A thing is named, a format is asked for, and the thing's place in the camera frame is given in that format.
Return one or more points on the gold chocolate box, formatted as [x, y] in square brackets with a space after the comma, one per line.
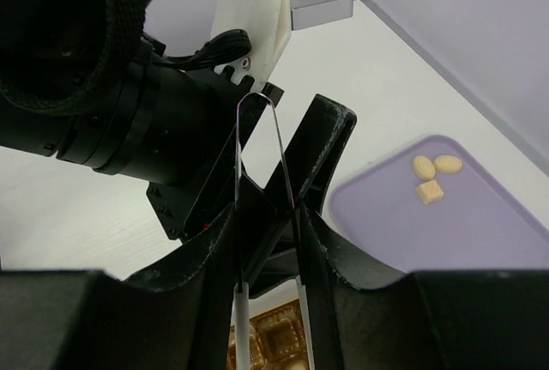
[277, 336]

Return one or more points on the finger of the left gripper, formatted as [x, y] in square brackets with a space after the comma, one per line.
[312, 157]

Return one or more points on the white tongs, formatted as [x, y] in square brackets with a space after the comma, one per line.
[252, 214]

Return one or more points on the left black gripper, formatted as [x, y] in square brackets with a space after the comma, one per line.
[174, 130]

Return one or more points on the purple plastic tray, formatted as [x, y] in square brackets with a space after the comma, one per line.
[477, 224]

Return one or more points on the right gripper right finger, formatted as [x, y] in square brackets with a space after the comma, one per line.
[351, 309]

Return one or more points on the white chocolate piece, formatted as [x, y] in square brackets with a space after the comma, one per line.
[429, 192]
[448, 164]
[296, 364]
[423, 168]

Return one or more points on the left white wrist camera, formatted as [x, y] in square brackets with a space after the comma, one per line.
[269, 25]

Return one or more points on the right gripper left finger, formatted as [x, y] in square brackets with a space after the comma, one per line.
[189, 299]

